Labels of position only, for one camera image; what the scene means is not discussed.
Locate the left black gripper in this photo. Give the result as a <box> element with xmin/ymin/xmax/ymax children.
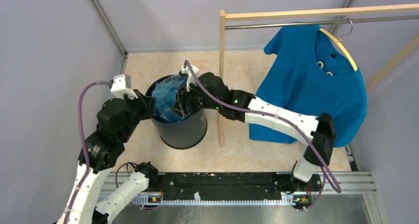
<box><xmin>120</xmin><ymin>87</ymin><xmax>158</xmax><ymax>141</ymax></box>

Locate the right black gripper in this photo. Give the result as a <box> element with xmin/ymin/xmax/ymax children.
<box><xmin>170</xmin><ymin>80</ymin><xmax>220</xmax><ymax>119</ymax></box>

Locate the black cylindrical trash bin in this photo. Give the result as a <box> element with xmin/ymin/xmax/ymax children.
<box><xmin>146</xmin><ymin>76</ymin><xmax>208</xmax><ymax>150</ymax></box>

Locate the blue plastic trash bag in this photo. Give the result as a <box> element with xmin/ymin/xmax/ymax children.
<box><xmin>151</xmin><ymin>74</ymin><xmax>186</xmax><ymax>124</ymax></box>

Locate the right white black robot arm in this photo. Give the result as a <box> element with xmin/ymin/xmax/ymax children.
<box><xmin>173</xmin><ymin>70</ymin><xmax>341</xmax><ymax>193</ymax></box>

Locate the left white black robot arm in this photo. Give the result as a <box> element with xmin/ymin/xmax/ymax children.
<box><xmin>57</xmin><ymin>90</ymin><xmax>159</xmax><ymax>224</ymax></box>

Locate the blue t-shirt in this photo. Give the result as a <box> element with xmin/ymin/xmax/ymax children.
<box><xmin>255</xmin><ymin>25</ymin><xmax>368</xmax><ymax>147</ymax></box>

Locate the wooden clothes rack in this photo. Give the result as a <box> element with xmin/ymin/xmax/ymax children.
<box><xmin>217</xmin><ymin>3</ymin><xmax>419</xmax><ymax>147</ymax></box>

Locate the yellow clothes hanger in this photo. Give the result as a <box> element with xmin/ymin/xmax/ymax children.
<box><xmin>319</xmin><ymin>27</ymin><xmax>358</xmax><ymax>72</ymax></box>

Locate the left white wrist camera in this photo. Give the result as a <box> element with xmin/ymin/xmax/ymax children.
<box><xmin>111</xmin><ymin>74</ymin><xmax>138</xmax><ymax>100</ymax></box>

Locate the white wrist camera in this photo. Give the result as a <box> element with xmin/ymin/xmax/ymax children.
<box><xmin>179</xmin><ymin>65</ymin><xmax>200</xmax><ymax>92</ymax></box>
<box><xmin>111</xmin><ymin>74</ymin><xmax>138</xmax><ymax>100</ymax></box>

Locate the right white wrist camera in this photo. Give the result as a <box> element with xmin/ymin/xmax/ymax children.
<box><xmin>179</xmin><ymin>65</ymin><xmax>200</xmax><ymax>92</ymax></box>

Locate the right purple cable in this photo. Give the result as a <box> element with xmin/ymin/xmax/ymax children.
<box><xmin>183</xmin><ymin>59</ymin><xmax>342</xmax><ymax>194</ymax></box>

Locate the purple cable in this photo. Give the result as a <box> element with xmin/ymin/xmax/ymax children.
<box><xmin>62</xmin><ymin>81</ymin><xmax>114</xmax><ymax>224</ymax></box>
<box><xmin>183</xmin><ymin>59</ymin><xmax>342</xmax><ymax>194</ymax></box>

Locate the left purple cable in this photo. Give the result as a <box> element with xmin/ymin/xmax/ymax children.
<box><xmin>62</xmin><ymin>81</ymin><xmax>114</xmax><ymax>224</ymax></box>

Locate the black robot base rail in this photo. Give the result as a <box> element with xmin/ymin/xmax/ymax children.
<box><xmin>133</xmin><ymin>172</ymin><xmax>323</xmax><ymax>209</ymax></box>

